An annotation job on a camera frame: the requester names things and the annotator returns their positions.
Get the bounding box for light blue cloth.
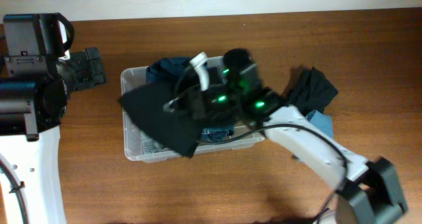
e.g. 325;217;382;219
305;110;334;138

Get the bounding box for black cloth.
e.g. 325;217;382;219
119;81;204;157
287;67;338;115

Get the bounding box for clear plastic storage bin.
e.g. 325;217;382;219
121;49;264;162

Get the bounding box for light blue jeans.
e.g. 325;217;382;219
140;131;170;155

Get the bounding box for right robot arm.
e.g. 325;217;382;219
163;49;408;224

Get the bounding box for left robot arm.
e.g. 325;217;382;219
1;47;106;223

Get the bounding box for dark blue jeans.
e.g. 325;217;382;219
146;57;235;142

